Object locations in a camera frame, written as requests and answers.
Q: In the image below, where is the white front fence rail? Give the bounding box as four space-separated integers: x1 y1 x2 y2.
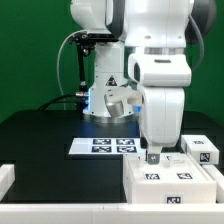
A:
0 204 224 224

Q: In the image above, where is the white door panel front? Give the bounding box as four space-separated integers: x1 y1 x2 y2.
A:
124 155 163 182

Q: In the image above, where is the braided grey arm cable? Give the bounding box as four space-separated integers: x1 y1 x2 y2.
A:
188 15 206 72

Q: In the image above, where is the white right fence block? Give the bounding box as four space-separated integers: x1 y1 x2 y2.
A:
203 165 224 204

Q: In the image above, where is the black camera on stand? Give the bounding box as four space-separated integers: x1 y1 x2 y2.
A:
69 30 123 121

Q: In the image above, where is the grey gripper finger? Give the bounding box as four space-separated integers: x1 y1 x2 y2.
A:
147 146 162 165

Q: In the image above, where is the grey camera cable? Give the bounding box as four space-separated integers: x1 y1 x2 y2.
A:
55 30 88 112

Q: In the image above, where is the white left fence block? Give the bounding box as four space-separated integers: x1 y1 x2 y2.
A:
0 164 15 201

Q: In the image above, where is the white fence block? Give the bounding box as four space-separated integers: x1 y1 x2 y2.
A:
203 165 224 204
0 164 15 201

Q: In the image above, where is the white marker base sheet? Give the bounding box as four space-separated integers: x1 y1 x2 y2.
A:
69 138 145 155

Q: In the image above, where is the white door panel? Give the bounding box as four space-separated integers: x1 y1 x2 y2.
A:
124 155 163 182
162 153 212 183

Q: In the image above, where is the white cabinet top block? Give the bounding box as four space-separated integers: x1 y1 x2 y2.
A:
181 135 219 165

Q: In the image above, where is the white cabinet body box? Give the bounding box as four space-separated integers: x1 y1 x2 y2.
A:
123 153 217 204

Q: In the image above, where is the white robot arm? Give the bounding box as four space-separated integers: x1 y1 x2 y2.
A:
70 0 217 165

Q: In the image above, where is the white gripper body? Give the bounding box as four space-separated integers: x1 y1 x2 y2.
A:
138 86 185 147

